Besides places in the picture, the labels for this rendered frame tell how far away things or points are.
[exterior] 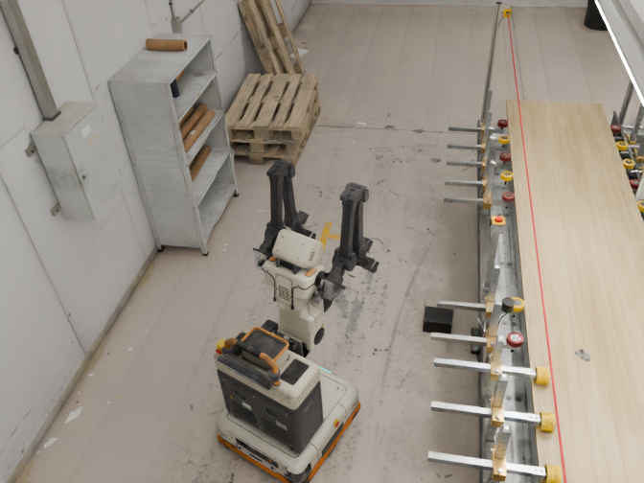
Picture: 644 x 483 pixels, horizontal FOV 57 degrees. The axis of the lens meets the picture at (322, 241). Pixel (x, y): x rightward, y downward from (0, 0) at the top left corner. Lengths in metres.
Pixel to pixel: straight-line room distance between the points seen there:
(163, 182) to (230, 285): 0.95
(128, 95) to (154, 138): 0.35
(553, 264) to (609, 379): 0.80
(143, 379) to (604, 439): 2.84
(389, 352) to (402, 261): 0.96
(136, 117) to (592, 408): 3.40
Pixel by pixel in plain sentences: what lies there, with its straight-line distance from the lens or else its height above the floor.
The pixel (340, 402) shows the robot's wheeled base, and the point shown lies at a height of 0.28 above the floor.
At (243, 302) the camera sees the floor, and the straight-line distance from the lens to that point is 4.61.
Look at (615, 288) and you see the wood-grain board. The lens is 3.60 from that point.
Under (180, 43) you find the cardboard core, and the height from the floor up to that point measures 1.62.
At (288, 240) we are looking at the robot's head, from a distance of 2.95.
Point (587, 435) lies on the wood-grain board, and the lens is 2.93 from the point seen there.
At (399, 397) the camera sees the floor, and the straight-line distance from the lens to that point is 3.98.
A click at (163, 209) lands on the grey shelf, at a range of 4.92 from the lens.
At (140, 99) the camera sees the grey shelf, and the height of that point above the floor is 1.42.
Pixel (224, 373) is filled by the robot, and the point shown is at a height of 0.68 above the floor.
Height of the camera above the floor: 3.23
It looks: 40 degrees down
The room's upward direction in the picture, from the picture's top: 4 degrees counter-clockwise
